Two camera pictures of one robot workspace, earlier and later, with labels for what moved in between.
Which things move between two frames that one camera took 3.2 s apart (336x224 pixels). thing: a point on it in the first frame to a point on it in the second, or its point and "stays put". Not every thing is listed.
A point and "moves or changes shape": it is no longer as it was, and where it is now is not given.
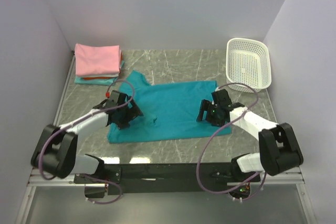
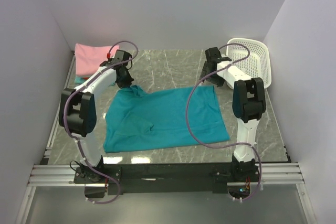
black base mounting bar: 169,178 stays put
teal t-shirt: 170,111 moves or changes shape
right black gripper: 207,106 to 205,75
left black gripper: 133,112 to 127,83
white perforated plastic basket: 248,61 stays put
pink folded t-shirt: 94,60 stays put
